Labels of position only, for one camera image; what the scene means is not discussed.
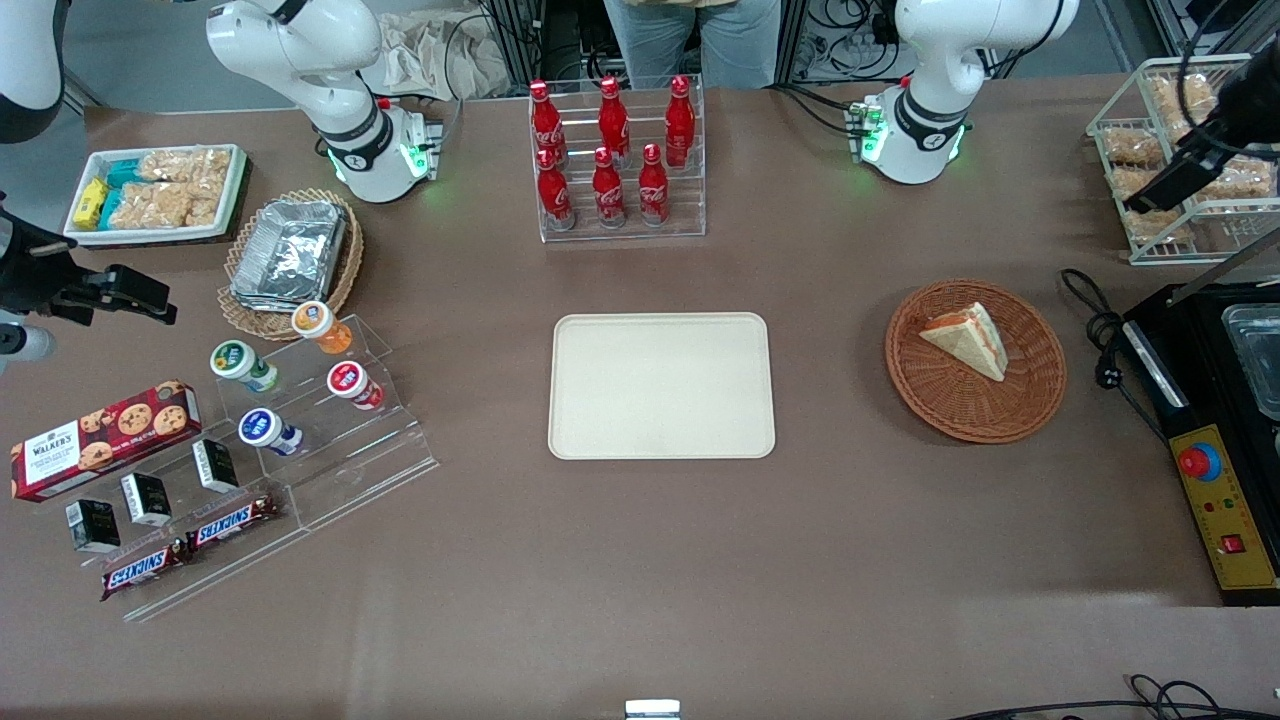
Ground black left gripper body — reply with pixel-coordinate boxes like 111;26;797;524
1212;52;1280;153

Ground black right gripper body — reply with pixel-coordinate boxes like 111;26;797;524
0;192;101;327

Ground triangle sandwich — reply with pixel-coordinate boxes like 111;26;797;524
918;302;1009;383

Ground white rectangular snack tray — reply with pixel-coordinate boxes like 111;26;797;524
63;144;250;247

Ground oval light wicker basket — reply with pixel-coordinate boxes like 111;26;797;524
217;188;365;342

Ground round brown wicker basket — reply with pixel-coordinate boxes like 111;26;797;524
885;278;1068;445

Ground beige plastic tray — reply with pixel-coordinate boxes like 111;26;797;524
548;313;777;461

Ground clear bag fried snack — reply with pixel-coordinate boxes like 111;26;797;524
1195;157;1277;202
1109;165;1167;202
1147;74;1224;130
1099;127;1167;167
1128;204;1194;247

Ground yellow snack packet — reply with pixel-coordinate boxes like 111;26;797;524
72;177;110;230

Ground clear bag rice crackers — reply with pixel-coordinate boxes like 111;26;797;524
118;181;223;230
138;148;233;187

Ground green lid yogurt cup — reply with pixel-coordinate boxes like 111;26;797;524
209;339;280;394

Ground red Walkers cookie box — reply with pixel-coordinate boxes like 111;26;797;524
10;379;204;504

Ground aluminium foil container stack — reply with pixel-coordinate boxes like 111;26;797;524
229;199;349;312

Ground blue lid yogurt cup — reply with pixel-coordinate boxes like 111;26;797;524
237;407;304;458

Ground orange lid yogurt cup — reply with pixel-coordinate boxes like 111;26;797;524
291;300;354;357

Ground small black box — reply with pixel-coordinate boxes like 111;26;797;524
191;437;240;495
65;497;122;555
119;471;174;529

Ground clear plastic container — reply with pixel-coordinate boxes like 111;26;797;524
1221;304;1280;422

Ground black machine yellow panel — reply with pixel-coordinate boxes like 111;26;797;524
1120;225;1280;608

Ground red lid yogurt cup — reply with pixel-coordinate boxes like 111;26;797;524
326;360;386;412

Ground Snickers chocolate bar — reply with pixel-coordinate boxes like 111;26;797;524
99;539;192;602
184;494;283;552

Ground clear acrylic stepped stand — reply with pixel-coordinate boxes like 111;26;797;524
60;313;441;624

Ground red cola bottle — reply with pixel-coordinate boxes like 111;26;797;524
637;144;672;228
591;147;628;230
529;80;567;166
536;148;577;233
664;75;697;169
598;76;632;166

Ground clear acrylic bottle rack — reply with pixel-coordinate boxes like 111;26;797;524
528;75;708;244

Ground person in blue jeans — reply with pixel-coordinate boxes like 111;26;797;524
602;0;784;92

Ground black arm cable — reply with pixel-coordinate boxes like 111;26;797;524
1177;0;1237;137

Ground white wire shelf rack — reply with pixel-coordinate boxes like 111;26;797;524
1086;53;1280;267

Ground black power cable with plug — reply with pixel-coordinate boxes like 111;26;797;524
1060;268;1171;446

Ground black base cable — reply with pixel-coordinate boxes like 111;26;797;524
768;83;863;138

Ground thin black cable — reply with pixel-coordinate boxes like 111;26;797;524
948;674;1280;720

